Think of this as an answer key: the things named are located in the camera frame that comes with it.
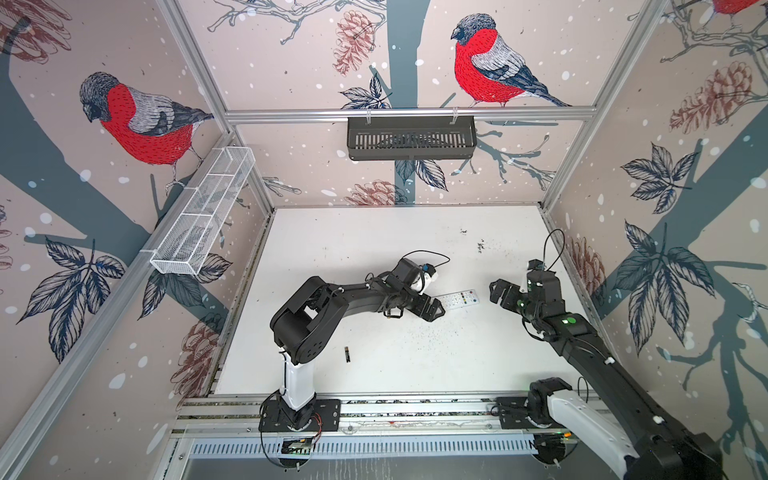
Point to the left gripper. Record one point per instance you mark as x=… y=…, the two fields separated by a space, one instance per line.
x=431 y=314

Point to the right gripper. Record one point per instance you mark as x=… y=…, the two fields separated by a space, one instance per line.
x=512 y=290

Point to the white remote control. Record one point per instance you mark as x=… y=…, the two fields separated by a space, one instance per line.
x=459 y=300

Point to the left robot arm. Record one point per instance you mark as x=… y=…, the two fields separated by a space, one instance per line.
x=304 y=325

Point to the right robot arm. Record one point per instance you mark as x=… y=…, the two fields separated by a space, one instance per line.
x=642 y=440

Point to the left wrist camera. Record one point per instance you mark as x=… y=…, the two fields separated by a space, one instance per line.
x=426 y=275

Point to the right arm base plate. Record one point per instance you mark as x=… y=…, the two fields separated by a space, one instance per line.
x=512 y=413

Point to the black wall basket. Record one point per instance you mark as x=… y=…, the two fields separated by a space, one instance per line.
x=411 y=138

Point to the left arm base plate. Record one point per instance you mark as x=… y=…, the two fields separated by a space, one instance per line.
x=319 y=415

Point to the white wire mesh basket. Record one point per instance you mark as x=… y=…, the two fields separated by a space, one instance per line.
x=195 y=230

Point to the aluminium front rail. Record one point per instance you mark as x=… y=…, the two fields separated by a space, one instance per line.
x=397 y=414

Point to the slotted cable duct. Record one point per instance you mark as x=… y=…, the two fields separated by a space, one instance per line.
x=338 y=447

